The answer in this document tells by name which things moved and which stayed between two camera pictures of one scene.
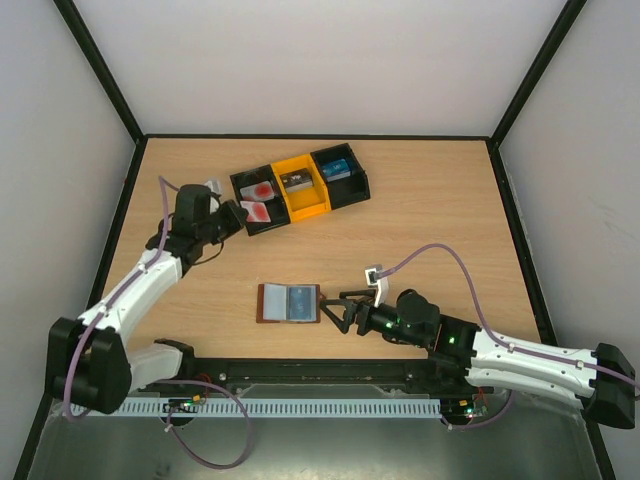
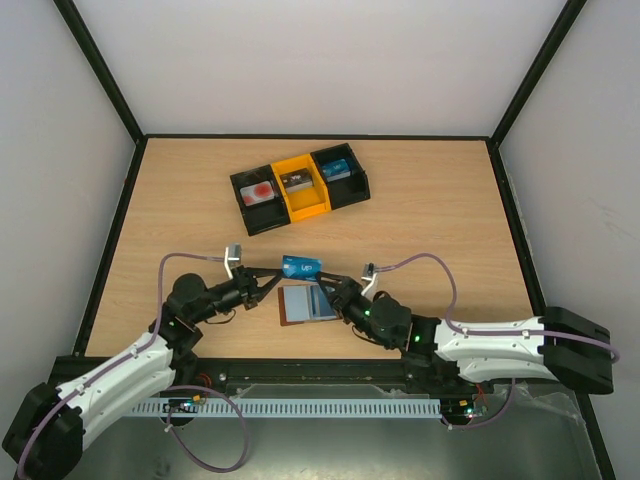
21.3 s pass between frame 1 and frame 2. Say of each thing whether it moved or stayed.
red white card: stayed
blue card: stayed
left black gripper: moved
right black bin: stayed
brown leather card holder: moved
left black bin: stayed
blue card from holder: moved
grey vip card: stayed
